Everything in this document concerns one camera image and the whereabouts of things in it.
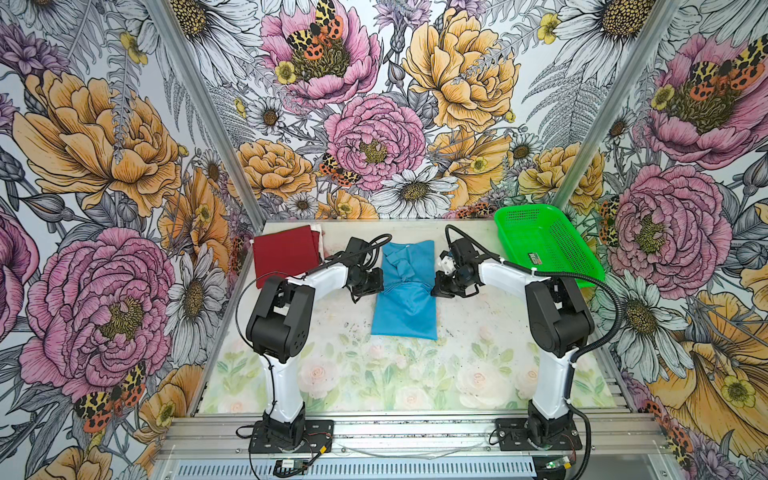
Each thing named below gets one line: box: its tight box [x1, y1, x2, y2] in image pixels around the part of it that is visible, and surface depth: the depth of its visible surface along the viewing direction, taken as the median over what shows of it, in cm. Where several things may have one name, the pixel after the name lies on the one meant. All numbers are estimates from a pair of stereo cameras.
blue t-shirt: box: [372, 240, 438, 341], surface depth 98 cm
